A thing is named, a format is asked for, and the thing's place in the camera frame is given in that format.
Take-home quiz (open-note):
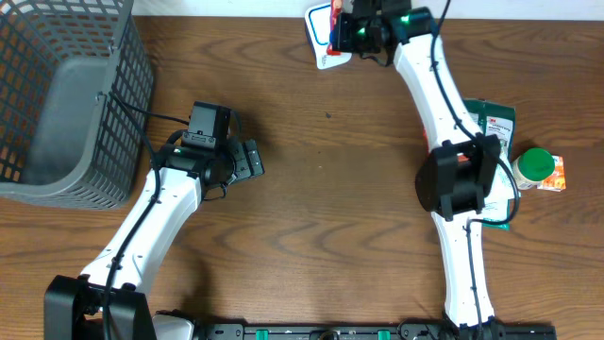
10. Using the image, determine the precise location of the green-lidded seasoning jar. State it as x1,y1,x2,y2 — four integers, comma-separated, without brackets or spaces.
512,147,555,190

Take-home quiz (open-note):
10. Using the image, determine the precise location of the red white sachet stick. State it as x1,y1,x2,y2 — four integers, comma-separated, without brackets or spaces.
327,0,344,57

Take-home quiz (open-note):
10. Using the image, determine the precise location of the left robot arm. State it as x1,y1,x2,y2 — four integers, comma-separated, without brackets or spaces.
43,137,264,339

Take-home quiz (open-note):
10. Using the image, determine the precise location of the white barcode scanner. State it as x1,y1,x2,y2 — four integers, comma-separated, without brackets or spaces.
304,2,352,70

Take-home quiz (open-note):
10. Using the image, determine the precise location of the orange snack packet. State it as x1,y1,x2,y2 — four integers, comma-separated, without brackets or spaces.
537,156,566,192

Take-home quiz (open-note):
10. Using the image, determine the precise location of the green 3M gloves package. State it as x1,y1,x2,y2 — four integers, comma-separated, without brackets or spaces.
463,99,515,214

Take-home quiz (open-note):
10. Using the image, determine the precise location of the red snack pouch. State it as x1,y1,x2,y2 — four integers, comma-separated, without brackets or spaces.
423,131,470,162

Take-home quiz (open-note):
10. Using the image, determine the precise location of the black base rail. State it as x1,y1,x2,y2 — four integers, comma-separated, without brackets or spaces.
155,309,558,340

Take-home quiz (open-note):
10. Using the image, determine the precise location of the grey plastic mesh basket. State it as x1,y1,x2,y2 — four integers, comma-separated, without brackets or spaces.
1,0,154,210

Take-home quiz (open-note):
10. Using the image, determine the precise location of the pale green wet wipes pack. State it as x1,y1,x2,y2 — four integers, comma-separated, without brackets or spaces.
482,156,514,221

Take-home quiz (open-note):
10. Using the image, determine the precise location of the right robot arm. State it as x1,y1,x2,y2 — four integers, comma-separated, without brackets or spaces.
330,8,500,335

